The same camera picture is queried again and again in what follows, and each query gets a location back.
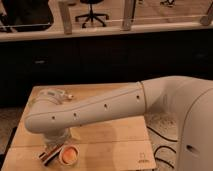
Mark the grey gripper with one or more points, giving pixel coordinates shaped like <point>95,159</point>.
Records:
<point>51,139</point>

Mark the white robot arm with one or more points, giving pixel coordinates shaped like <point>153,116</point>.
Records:
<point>189,99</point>

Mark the paper cup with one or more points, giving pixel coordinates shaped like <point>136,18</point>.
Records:
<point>68,155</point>

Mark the clear plastic bag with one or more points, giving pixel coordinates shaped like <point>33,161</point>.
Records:
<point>53,95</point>

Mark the black office chair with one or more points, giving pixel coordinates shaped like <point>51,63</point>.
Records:
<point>91,15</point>

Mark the wooden railing post left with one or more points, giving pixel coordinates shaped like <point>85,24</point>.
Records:
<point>65,16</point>

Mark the wooden railing post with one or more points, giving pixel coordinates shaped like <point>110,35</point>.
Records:
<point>65,16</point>
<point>128,15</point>
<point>208,17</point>

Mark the wooden railing post middle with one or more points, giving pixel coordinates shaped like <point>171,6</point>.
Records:
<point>128,15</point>

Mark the wooden railing post right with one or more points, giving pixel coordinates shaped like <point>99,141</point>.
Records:
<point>208,17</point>

